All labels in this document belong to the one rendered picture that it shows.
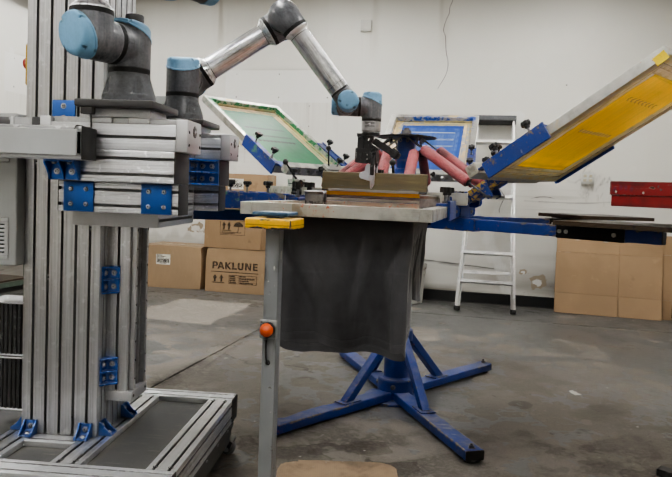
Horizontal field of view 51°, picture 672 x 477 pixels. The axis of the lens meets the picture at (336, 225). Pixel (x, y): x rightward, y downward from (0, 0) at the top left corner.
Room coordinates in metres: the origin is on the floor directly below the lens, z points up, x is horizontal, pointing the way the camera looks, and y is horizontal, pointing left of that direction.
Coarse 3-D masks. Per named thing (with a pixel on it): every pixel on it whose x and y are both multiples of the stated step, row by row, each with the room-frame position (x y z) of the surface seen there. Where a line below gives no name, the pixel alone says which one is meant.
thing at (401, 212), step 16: (240, 208) 2.12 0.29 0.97; (256, 208) 2.10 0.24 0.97; (272, 208) 2.09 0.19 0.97; (288, 208) 2.08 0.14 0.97; (304, 208) 2.07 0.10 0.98; (320, 208) 2.06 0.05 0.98; (336, 208) 2.05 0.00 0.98; (352, 208) 2.04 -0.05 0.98; (368, 208) 2.02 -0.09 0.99; (384, 208) 2.01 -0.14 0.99; (400, 208) 2.00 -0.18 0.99; (416, 208) 2.74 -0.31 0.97; (432, 208) 2.13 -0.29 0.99
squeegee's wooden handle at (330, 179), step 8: (328, 176) 2.70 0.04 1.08; (336, 176) 2.70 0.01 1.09; (344, 176) 2.69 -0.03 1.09; (352, 176) 2.68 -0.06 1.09; (376, 176) 2.66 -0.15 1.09; (384, 176) 2.65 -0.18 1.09; (392, 176) 2.64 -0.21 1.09; (400, 176) 2.64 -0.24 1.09; (408, 176) 2.63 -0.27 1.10; (416, 176) 2.62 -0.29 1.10; (424, 176) 2.62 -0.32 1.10; (328, 184) 2.70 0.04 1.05; (336, 184) 2.69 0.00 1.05; (344, 184) 2.69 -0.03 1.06; (352, 184) 2.68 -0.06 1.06; (360, 184) 2.67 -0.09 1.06; (368, 184) 2.67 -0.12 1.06; (376, 184) 2.66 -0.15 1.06; (384, 184) 2.65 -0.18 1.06; (392, 184) 2.64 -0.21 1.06; (400, 184) 2.64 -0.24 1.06; (408, 184) 2.63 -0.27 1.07; (416, 184) 2.62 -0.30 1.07; (424, 184) 2.61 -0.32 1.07; (424, 192) 2.61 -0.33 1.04
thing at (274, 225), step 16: (256, 224) 1.86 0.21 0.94; (272, 224) 1.84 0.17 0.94; (288, 224) 1.83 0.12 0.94; (272, 240) 1.89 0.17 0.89; (272, 256) 1.89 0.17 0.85; (272, 272) 1.89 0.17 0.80; (272, 288) 1.89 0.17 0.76; (272, 304) 1.89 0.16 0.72; (272, 320) 1.88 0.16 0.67; (272, 336) 1.88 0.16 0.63; (272, 352) 1.89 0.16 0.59; (272, 368) 1.89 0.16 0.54; (272, 384) 1.89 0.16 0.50; (272, 400) 1.89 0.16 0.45; (272, 416) 1.89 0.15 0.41; (272, 432) 1.89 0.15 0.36; (272, 448) 1.89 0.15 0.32; (272, 464) 1.89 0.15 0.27
